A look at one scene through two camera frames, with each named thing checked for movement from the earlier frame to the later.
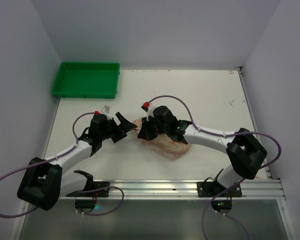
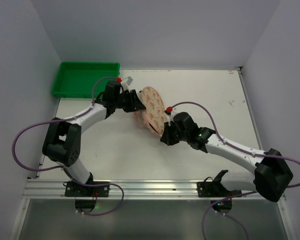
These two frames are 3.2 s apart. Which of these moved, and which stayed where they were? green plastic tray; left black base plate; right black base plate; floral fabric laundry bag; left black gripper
Moved: left black gripper; floral fabric laundry bag
Stayed: green plastic tray; left black base plate; right black base plate
